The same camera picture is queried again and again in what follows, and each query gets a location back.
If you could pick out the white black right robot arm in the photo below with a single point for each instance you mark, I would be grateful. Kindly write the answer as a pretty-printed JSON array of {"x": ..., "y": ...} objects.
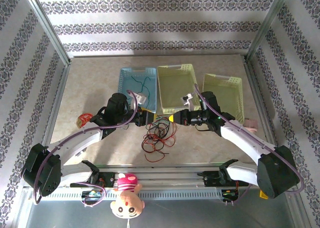
[{"x": 245, "y": 138}]

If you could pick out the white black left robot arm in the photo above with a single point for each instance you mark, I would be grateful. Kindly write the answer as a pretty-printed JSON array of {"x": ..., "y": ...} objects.
[{"x": 75, "y": 140}]

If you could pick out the light blue perforated basket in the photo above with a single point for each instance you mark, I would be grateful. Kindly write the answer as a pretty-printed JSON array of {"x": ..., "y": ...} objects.
[{"x": 132, "y": 88}]

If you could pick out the round red gold tin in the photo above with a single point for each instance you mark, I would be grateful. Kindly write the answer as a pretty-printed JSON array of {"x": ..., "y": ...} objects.
[{"x": 83, "y": 120}]

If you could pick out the pale yellow perforated basket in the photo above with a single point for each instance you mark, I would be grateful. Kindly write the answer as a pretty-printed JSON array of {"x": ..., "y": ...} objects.
[
  {"x": 175, "y": 85},
  {"x": 225, "y": 95}
]

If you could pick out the pink object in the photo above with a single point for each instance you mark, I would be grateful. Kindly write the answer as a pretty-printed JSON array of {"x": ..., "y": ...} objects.
[{"x": 251, "y": 124}]

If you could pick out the pink plush doll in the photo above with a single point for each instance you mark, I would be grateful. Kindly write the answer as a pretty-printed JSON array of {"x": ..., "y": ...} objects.
[{"x": 127, "y": 200}]

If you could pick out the small yellow block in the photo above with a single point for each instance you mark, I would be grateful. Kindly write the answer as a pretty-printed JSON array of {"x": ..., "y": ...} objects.
[{"x": 263, "y": 194}]

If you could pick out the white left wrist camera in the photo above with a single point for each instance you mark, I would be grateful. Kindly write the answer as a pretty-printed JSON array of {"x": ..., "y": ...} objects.
[{"x": 140, "y": 98}]

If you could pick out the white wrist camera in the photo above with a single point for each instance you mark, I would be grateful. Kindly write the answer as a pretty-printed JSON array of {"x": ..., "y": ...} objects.
[
  {"x": 188, "y": 100},
  {"x": 140, "y": 98}
]

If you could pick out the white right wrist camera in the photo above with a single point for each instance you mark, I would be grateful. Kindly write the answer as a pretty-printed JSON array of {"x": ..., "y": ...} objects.
[{"x": 188, "y": 100}]

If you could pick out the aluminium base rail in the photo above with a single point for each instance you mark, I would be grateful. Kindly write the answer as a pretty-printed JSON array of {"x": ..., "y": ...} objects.
[{"x": 160, "y": 178}]

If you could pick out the aluminium frame post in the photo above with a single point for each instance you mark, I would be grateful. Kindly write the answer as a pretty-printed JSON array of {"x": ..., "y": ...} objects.
[
  {"x": 50, "y": 28},
  {"x": 267, "y": 26}
]

